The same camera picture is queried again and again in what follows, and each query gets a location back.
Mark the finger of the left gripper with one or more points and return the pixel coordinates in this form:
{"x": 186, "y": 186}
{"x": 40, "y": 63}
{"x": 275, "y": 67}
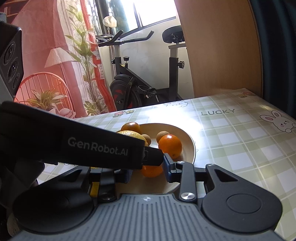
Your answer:
{"x": 33, "y": 135}

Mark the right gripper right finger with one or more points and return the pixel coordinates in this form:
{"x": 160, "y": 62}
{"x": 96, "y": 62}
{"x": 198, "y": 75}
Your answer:
{"x": 225, "y": 199}

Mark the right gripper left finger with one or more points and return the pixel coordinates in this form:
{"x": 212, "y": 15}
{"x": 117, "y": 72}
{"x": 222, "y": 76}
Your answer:
{"x": 64, "y": 202}

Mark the small orange tangerine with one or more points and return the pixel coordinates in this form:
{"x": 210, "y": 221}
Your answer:
{"x": 171, "y": 145}

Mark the orange kumquat mandarin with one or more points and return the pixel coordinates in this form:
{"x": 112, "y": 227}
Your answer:
{"x": 151, "y": 171}

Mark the large yellow orange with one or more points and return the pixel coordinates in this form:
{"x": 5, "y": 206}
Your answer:
{"x": 134, "y": 135}

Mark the small brown longan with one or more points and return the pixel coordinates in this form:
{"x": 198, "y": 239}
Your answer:
{"x": 160, "y": 135}

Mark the dark orange-green tangerine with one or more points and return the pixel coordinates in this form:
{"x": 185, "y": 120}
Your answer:
{"x": 131, "y": 126}

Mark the gloved left hand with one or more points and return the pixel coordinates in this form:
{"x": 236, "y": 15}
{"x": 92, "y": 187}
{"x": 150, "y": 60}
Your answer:
{"x": 16, "y": 177}

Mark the printed pink backdrop cloth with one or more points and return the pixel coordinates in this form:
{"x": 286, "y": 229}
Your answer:
{"x": 62, "y": 68}

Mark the green plaid tablecloth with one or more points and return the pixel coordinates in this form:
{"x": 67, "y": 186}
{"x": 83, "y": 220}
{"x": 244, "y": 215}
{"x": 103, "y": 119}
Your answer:
{"x": 230, "y": 130}

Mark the black exercise bike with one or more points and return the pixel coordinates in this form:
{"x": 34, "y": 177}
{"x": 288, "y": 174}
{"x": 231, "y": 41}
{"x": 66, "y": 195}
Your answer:
{"x": 146, "y": 68}

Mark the white cloth on bike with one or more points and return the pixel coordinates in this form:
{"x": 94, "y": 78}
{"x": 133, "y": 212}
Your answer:
{"x": 110, "y": 22}

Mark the window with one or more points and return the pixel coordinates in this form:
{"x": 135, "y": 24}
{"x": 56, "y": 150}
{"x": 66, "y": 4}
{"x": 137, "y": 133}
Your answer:
{"x": 133, "y": 16}

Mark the wooden wardrobe panel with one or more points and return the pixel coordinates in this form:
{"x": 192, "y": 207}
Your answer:
{"x": 222, "y": 45}

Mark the dark teal curtain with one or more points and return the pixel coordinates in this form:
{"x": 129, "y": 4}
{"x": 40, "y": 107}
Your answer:
{"x": 275, "y": 21}

